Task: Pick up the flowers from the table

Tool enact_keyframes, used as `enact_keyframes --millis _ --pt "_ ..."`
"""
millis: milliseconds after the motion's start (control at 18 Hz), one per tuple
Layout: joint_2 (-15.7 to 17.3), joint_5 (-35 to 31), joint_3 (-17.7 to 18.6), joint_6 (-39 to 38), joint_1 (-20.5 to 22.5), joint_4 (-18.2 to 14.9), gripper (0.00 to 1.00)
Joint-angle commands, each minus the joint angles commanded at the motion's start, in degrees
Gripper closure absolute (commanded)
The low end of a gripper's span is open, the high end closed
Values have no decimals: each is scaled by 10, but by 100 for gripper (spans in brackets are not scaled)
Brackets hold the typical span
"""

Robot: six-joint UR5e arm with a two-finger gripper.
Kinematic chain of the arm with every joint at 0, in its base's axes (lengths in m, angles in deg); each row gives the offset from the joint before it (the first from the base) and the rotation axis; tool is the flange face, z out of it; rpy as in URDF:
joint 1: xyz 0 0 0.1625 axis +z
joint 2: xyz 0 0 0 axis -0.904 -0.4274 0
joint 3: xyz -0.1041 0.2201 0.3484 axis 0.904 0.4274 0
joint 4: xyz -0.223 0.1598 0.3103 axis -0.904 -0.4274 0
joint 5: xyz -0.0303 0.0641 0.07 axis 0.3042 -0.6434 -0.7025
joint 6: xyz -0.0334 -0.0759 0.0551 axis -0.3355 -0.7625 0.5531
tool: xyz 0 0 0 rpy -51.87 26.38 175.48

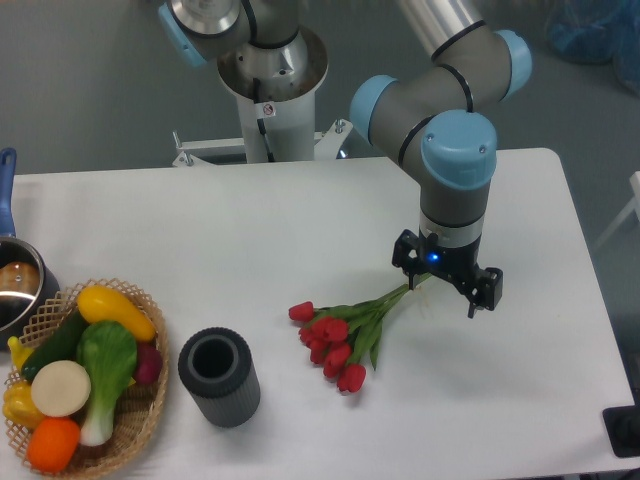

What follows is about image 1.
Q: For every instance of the red tulip bouquet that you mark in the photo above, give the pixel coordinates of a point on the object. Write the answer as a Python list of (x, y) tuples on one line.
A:
[(340, 337)]

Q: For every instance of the woven wicker basket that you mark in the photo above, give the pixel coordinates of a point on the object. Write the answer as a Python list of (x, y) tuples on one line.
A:
[(137, 412)]

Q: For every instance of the white furniture leg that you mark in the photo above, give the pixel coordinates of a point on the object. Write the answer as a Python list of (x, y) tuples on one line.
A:
[(631, 208)]

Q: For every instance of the orange fruit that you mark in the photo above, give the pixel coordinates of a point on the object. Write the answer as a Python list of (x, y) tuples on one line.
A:
[(53, 444)]

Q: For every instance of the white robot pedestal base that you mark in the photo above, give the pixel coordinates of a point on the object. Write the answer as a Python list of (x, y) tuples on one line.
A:
[(275, 92)]

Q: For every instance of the yellow squash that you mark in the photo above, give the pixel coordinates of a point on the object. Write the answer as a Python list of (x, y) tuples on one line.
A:
[(98, 303)]

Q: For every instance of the blue plastic bag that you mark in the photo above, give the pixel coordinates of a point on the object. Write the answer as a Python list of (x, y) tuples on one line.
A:
[(597, 32)]

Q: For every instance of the yellow bell pepper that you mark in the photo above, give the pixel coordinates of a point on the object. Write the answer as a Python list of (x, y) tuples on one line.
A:
[(19, 408)]

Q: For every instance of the green cucumber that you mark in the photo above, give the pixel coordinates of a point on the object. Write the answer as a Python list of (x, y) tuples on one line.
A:
[(60, 345)]

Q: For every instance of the grey ribbed vase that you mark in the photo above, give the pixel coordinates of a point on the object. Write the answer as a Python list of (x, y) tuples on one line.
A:
[(216, 367)]

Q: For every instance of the black device at table edge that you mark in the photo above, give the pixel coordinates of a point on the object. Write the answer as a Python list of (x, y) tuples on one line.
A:
[(622, 426)]

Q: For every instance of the yellow banana tip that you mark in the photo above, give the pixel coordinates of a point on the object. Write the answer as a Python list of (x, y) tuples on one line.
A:
[(19, 353)]

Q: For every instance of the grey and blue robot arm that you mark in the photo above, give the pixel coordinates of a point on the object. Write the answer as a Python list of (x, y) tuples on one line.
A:
[(430, 127)]

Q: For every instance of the steel pot with blue handle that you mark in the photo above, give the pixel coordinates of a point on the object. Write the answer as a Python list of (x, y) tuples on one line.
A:
[(26, 281)]

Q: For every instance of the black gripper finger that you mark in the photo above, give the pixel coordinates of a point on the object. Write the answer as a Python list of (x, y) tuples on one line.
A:
[(404, 256), (483, 289)]

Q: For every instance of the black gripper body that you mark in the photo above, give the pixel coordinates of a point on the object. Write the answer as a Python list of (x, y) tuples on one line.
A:
[(457, 266)]

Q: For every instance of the green bok choy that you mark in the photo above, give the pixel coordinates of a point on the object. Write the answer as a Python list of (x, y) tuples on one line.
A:
[(108, 353)]

